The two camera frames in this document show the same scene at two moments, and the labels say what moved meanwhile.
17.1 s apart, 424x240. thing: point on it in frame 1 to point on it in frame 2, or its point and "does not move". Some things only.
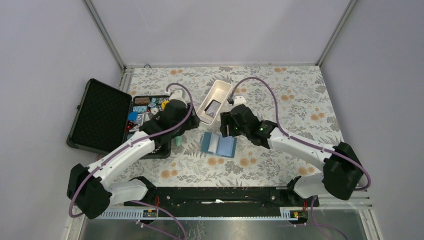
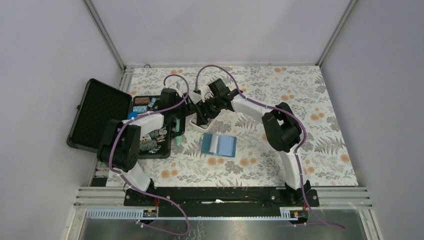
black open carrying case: (105, 117) does not move
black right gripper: (226, 119) to (201, 107)
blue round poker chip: (132, 116) does not move
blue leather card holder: (214, 143) does not move
